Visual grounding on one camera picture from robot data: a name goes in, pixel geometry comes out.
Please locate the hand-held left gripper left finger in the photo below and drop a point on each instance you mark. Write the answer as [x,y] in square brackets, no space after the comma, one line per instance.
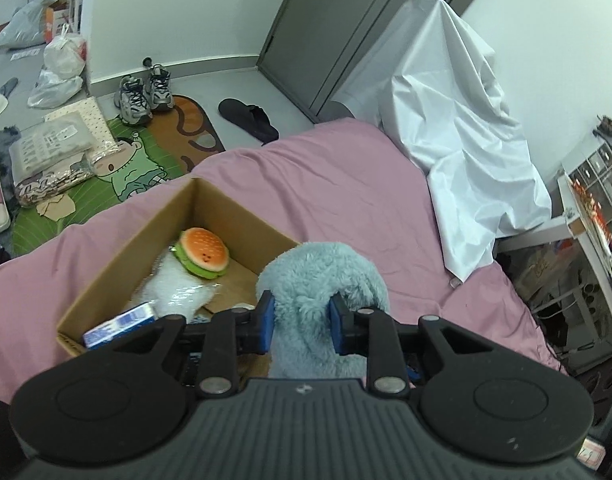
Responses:
[266,320]

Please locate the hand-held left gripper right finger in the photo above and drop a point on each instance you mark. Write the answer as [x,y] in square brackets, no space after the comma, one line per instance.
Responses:
[338,327]

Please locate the blue-grey fluffy plush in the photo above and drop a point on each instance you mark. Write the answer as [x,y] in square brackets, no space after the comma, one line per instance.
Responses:
[311,280]

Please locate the cardboard box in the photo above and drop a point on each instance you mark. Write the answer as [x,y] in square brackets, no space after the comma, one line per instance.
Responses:
[151,240]

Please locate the hamburger plush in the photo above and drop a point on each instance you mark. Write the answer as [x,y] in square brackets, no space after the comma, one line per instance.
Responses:
[203,250]

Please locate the white fluffy plush in plastic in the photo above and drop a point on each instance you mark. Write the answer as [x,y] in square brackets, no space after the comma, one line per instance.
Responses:
[176,290]

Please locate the blue and white packet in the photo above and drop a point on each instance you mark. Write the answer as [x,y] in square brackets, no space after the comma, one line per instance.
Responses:
[116,327]

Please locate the pink bedsheet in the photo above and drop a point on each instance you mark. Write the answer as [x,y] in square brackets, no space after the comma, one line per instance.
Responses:
[336,175]

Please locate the green cartoon floor mat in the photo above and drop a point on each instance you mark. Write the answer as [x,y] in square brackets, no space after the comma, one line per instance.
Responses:
[136,170]

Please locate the black slipper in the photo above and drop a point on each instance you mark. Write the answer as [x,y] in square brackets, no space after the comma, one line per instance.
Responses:
[246,115]

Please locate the white desk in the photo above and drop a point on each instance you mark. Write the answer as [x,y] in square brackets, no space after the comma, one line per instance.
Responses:
[536,234]

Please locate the white cloth cover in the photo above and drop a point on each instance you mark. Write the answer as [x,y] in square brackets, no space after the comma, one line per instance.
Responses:
[451,110]

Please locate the patterned fabric packet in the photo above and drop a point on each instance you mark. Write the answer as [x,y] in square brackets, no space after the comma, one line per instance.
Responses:
[51,185]

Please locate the grey sneaker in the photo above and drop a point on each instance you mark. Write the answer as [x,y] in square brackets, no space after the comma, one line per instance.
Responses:
[159,87]
[132,100]

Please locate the polka dot packet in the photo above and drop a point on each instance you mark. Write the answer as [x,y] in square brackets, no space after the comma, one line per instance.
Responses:
[98,120]

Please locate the grey packed bedding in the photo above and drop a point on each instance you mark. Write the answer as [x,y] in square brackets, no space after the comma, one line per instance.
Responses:
[48,145]

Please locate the grey door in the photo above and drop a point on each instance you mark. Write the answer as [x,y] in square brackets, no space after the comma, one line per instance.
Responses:
[326,20]

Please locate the drawer organiser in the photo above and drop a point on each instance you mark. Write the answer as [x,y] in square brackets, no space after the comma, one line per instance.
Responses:
[598,165]

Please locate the clear plastic bag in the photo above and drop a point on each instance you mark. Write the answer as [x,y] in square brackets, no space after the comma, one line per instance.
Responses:
[53,90]

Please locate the white plastic bag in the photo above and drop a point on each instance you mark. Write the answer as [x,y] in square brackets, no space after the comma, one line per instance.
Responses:
[63,57]

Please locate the orange and white carton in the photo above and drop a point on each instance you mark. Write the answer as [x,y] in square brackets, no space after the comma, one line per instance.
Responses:
[53,17]

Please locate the grey mailer bag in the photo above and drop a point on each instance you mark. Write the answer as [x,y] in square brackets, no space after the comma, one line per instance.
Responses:
[21,25]

